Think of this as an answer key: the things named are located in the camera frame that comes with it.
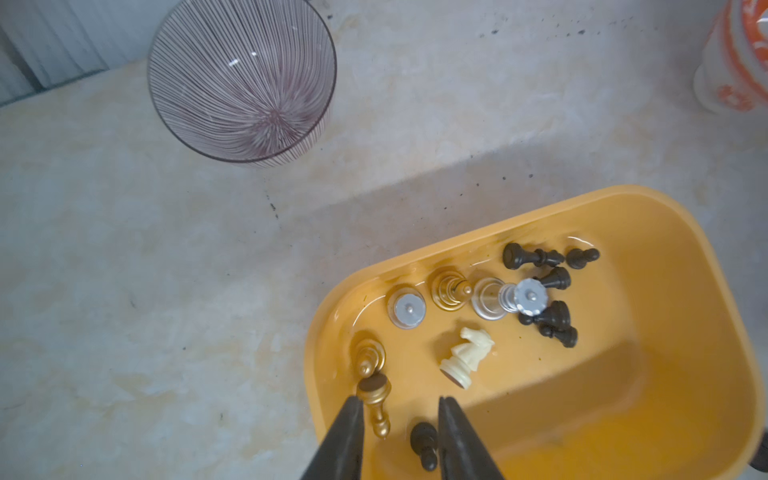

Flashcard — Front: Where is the yellow plastic storage box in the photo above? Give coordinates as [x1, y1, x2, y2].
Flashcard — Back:
[304, 185, 767, 479]

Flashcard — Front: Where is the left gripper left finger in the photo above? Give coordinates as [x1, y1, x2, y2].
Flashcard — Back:
[301, 396, 365, 480]

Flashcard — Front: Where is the cream knight chess piece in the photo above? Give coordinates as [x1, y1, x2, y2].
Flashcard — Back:
[439, 327, 495, 390]

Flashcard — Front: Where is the gold bishop chess piece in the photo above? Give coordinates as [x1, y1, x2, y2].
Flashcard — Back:
[352, 338, 386, 379]

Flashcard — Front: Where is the silver chess piece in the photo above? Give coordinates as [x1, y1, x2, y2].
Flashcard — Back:
[387, 285, 426, 330]
[471, 277, 549, 321]

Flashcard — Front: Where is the striped glass bowl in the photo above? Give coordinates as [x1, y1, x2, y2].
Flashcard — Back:
[147, 1, 338, 167]

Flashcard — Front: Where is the black pawn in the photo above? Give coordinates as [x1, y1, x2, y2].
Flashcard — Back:
[535, 267, 572, 290]
[410, 422, 439, 472]
[538, 325, 578, 348]
[502, 243, 565, 270]
[518, 300, 571, 330]
[565, 248, 600, 270]

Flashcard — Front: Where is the orange patterned bowl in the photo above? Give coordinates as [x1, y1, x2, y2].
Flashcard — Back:
[693, 0, 767, 120]

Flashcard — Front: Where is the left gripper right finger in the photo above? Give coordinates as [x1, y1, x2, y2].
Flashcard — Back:
[438, 397, 504, 480]

